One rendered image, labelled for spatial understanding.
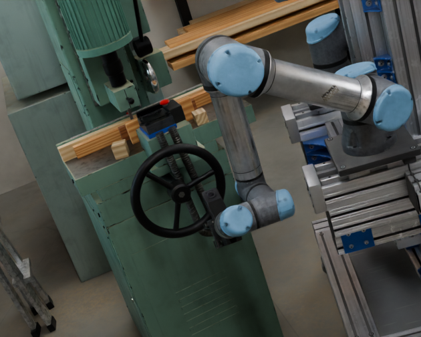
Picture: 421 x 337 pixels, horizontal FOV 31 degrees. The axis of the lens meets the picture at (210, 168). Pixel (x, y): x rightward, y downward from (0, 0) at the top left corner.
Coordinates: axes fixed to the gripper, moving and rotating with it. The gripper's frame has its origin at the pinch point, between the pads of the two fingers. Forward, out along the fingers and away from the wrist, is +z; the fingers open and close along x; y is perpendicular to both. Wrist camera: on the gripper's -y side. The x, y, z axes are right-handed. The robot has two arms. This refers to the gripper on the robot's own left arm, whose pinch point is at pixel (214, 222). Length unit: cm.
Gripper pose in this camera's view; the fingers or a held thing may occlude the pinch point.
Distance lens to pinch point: 221.9
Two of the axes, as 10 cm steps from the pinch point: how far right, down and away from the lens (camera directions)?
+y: 3.4, 9.4, -0.9
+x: 9.3, -3.2, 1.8
